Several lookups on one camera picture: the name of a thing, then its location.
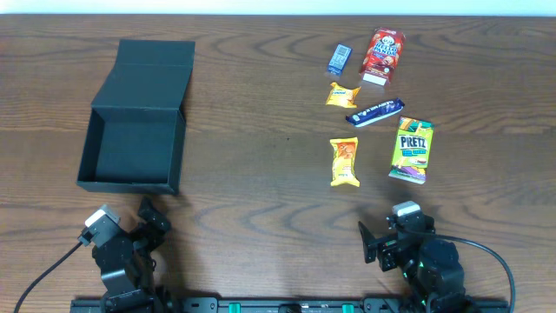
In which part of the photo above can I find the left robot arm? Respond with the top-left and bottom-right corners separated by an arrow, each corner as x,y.
84,197 -> 180,312

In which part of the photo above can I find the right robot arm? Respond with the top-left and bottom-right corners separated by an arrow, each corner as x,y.
358,212 -> 480,313

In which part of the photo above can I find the black cable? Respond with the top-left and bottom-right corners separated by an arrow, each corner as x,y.
403,225 -> 517,313
12,241 -> 84,313

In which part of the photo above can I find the right black cable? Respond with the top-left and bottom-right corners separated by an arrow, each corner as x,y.
403,225 -> 517,313

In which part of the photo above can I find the yellow orange snack pouch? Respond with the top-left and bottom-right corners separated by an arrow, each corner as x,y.
329,137 -> 361,187

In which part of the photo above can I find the black gift box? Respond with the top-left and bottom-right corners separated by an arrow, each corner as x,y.
76,39 -> 195,195

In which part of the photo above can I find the green Pretz snack box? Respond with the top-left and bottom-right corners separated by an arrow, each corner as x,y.
388,117 -> 434,184

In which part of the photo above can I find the red Hello Panda box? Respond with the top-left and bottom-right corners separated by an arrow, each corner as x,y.
360,28 -> 406,86

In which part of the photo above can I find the small yellow snack packet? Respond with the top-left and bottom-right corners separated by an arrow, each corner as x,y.
325,82 -> 361,109

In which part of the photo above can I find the small blue candy box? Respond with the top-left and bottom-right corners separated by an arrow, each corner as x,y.
327,43 -> 352,76

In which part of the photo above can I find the dark blue chocolate bar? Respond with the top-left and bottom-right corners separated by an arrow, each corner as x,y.
345,98 -> 405,128

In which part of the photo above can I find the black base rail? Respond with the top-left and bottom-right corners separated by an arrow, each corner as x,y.
69,297 -> 509,313

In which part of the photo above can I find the left black cable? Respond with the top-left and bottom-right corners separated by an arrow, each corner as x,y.
12,241 -> 84,313

